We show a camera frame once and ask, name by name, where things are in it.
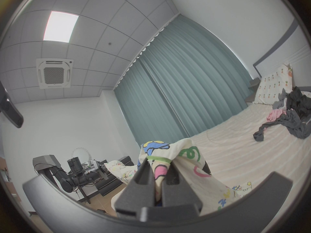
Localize pink garment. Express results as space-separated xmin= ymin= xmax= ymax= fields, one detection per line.
xmin=267 ymin=109 xmax=287 ymax=121

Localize round mirror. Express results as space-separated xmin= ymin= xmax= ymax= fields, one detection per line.
xmin=72 ymin=147 xmax=91 ymax=164

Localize grey bedside table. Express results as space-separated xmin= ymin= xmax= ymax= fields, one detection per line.
xmin=245 ymin=78 xmax=261 ymax=102

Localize white printed pillow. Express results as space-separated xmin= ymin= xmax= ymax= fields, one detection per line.
xmin=253 ymin=63 xmax=293 ymax=105

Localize bed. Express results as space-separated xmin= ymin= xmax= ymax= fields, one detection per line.
xmin=110 ymin=18 xmax=311 ymax=218

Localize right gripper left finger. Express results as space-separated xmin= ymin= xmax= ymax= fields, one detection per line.
xmin=114 ymin=158 xmax=156 ymax=218

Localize pile of clothes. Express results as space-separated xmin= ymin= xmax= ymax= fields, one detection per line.
xmin=253 ymin=86 xmax=311 ymax=142

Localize ceiling air conditioner vent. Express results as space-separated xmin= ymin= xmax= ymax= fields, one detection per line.
xmin=36 ymin=58 xmax=74 ymax=90

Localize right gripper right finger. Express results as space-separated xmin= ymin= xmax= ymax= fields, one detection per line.
xmin=160 ymin=163 xmax=203 ymax=215

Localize blue-green curtain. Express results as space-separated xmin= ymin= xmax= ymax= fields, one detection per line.
xmin=113 ymin=15 xmax=254 ymax=144

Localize white printed pyjama top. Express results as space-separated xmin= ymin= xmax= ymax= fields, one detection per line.
xmin=104 ymin=140 xmax=253 ymax=212

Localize ceiling light panel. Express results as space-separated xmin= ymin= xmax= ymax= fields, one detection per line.
xmin=43 ymin=11 xmax=80 ymax=44

